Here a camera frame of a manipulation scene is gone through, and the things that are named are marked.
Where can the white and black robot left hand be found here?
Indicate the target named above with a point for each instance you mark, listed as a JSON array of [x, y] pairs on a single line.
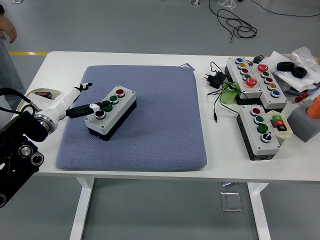
[[60, 103]]

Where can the person's hand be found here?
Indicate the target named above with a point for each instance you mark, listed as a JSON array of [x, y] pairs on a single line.
[[7, 27]]

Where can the grey four-button control box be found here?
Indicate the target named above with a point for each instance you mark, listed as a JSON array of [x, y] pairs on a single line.
[[260, 147], [111, 125]]

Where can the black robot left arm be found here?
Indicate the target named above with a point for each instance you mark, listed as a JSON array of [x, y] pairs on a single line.
[[25, 150]]

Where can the grey five-button control box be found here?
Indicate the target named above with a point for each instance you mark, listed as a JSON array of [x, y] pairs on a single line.
[[232, 68], [277, 102]]

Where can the black wrist watch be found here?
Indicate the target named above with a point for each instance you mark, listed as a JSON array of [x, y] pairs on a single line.
[[2, 10]]

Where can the small dark red object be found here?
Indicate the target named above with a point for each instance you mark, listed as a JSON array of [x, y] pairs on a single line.
[[43, 95]]

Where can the beige oval tray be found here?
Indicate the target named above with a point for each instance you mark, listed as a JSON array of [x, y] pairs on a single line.
[[30, 94]]

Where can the person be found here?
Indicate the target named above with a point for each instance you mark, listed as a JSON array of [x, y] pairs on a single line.
[[10, 75]]

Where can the blue-grey padded mat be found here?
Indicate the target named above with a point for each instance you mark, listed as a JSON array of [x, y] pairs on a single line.
[[162, 125]]

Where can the white table leg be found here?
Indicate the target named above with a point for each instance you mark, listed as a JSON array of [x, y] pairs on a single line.
[[80, 212], [260, 215]]

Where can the purple-edged card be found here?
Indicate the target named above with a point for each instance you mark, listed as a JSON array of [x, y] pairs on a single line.
[[187, 66]]

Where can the green plastic bottle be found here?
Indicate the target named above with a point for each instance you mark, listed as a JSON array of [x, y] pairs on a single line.
[[228, 97]]

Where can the grey floor fitting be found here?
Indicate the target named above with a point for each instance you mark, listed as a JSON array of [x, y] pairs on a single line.
[[195, 2]]

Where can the small clear floor plate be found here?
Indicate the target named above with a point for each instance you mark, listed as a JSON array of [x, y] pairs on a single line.
[[227, 184]]

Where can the large clear floor plate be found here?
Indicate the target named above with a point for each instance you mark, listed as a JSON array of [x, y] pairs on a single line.
[[231, 201]]

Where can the small black device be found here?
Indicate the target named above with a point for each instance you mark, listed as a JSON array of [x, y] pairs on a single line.
[[258, 59]]

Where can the white paper sheet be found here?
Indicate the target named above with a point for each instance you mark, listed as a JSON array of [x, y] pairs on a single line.
[[300, 82]]

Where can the grey block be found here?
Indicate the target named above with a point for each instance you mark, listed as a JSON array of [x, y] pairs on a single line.
[[300, 125]]

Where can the clear bubble wrap bag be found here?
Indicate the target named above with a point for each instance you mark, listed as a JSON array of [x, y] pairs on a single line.
[[303, 56]]

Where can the orange cylinder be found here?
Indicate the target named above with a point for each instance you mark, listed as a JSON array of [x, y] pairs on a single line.
[[315, 107]]

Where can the white wall switch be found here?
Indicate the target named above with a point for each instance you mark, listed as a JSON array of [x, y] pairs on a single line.
[[41, 101]]

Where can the cream switch with coloured keys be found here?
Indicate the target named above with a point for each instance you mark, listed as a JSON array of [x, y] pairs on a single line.
[[278, 122]]

